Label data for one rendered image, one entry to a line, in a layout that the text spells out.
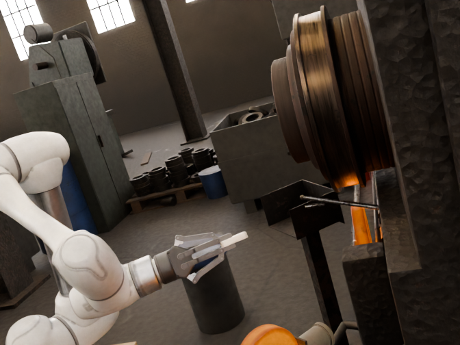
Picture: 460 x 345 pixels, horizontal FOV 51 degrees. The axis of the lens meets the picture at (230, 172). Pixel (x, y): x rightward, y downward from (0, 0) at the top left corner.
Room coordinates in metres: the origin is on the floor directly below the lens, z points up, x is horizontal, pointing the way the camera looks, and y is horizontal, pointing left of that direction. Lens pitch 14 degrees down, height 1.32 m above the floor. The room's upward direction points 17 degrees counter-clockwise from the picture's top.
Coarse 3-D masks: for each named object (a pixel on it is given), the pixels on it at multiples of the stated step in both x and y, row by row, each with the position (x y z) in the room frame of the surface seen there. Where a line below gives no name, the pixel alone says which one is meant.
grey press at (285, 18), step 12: (276, 0) 3.78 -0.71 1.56; (288, 0) 3.76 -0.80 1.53; (300, 0) 3.75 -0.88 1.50; (312, 0) 3.73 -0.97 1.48; (324, 0) 3.72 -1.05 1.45; (336, 0) 3.70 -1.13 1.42; (348, 0) 3.68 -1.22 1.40; (276, 12) 3.79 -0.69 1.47; (288, 12) 3.77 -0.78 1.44; (300, 12) 3.75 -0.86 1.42; (312, 12) 3.73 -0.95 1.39; (336, 12) 3.70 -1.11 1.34; (348, 12) 3.69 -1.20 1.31; (288, 24) 3.77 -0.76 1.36; (288, 36) 3.78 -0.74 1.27
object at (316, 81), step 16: (304, 16) 1.20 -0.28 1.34; (304, 32) 1.12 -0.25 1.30; (320, 32) 1.09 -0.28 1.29; (304, 48) 1.08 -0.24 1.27; (320, 48) 1.06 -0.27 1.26; (304, 64) 1.06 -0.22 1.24; (320, 64) 1.04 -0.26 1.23; (304, 80) 1.04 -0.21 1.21; (320, 80) 1.03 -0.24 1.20; (304, 96) 1.03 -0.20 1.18; (320, 96) 1.03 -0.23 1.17; (320, 112) 1.02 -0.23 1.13; (336, 112) 1.01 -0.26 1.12; (320, 128) 1.03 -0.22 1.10; (336, 128) 1.02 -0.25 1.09; (320, 144) 1.02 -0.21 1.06; (336, 144) 1.03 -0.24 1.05; (336, 160) 1.04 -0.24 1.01; (336, 176) 1.08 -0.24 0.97; (352, 176) 1.08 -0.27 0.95
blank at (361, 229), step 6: (354, 210) 1.22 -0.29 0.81; (360, 210) 1.21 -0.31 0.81; (354, 216) 1.20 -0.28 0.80; (360, 216) 1.19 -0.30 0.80; (354, 222) 1.18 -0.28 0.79; (360, 222) 1.18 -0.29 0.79; (366, 222) 1.26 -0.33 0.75; (354, 228) 1.18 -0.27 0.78; (360, 228) 1.17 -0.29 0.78; (366, 228) 1.17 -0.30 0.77; (360, 234) 1.16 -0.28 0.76; (366, 234) 1.16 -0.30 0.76; (360, 240) 1.16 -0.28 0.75; (366, 240) 1.16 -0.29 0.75
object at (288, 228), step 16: (272, 192) 1.88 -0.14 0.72; (288, 192) 1.90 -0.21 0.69; (304, 192) 1.92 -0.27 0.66; (320, 192) 1.79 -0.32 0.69; (336, 192) 1.67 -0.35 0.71; (272, 208) 1.88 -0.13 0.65; (288, 208) 1.89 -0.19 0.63; (304, 208) 1.63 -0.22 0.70; (320, 208) 1.65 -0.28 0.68; (336, 208) 1.67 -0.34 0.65; (272, 224) 1.87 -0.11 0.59; (288, 224) 1.81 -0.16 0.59; (304, 224) 1.63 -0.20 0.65; (320, 224) 1.65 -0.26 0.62; (304, 240) 1.74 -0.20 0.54; (320, 240) 1.73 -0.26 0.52; (320, 256) 1.72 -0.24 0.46; (320, 272) 1.72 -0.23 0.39; (320, 288) 1.71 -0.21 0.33; (320, 304) 1.75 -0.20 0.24; (336, 304) 1.73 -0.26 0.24; (336, 320) 1.72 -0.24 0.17; (352, 336) 1.81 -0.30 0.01
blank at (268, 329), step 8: (256, 328) 0.85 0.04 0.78; (264, 328) 0.85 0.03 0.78; (272, 328) 0.85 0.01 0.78; (280, 328) 0.85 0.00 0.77; (248, 336) 0.84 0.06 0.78; (256, 336) 0.83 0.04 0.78; (264, 336) 0.83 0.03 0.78; (272, 336) 0.84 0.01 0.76; (280, 336) 0.85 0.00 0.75; (288, 336) 0.86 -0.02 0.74; (248, 344) 0.82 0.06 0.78; (256, 344) 0.81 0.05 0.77; (264, 344) 0.82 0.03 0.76; (272, 344) 0.83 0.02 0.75; (280, 344) 0.85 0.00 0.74; (288, 344) 0.86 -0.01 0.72; (296, 344) 0.87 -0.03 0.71
